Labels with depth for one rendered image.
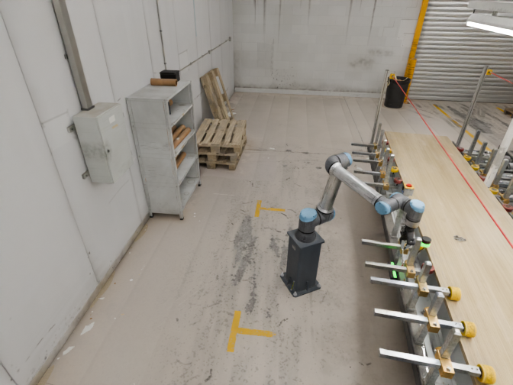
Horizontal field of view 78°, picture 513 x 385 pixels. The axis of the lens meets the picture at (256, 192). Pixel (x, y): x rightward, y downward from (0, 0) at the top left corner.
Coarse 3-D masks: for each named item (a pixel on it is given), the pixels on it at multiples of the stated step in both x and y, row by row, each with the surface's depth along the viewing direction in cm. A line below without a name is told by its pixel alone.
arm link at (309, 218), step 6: (306, 210) 282; (312, 210) 281; (300, 216) 279; (306, 216) 275; (312, 216) 274; (318, 216) 280; (300, 222) 281; (306, 222) 276; (312, 222) 277; (318, 222) 281; (300, 228) 284; (306, 228) 280; (312, 228) 281
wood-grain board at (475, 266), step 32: (416, 160) 362; (448, 160) 363; (416, 192) 303; (448, 192) 304; (480, 192) 304; (448, 224) 262; (480, 224) 262; (512, 224) 263; (448, 256) 230; (480, 256) 230; (512, 256) 230; (480, 288) 205; (512, 288) 205; (480, 320) 184; (512, 320) 185; (480, 352) 168; (512, 352) 168; (480, 384) 154; (512, 384) 154
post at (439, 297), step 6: (438, 294) 171; (432, 300) 177; (438, 300) 172; (432, 306) 176; (438, 306) 174; (432, 312) 177; (420, 330) 189; (426, 330) 185; (420, 336) 189; (420, 342) 192
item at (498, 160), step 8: (480, 8) 231; (488, 8) 219; (496, 8) 208; (504, 8) 199; (512, 8) 189; (512, 120) 286; (512, 128) 287; (512, 136) 290; (504, 144) 295; (504, 152) 298; (496, 160) 304; (496, 168) 307; (488, 176) 315; (488, 184) 317
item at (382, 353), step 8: (384, 352) 161; (392, 352) 161; (400, 352) 161; (400, 360) 160; (408, 360) 158; (416, 360) 158; (424, 360) 158; (432, 360) 158; (456, 368) 154; (464, 368) 154; (472, 368) 154
